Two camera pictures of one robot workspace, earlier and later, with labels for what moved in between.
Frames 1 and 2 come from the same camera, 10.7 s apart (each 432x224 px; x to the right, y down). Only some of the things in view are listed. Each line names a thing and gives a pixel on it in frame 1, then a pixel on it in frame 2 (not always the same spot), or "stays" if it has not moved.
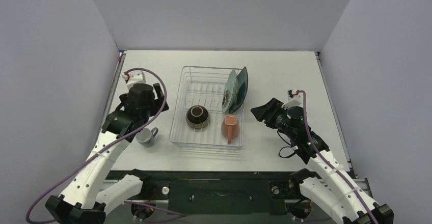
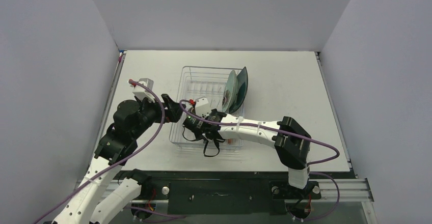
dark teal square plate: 242,91 stays
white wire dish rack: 197,118 stays
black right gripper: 270,113 → 211,128
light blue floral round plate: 230,91 stays
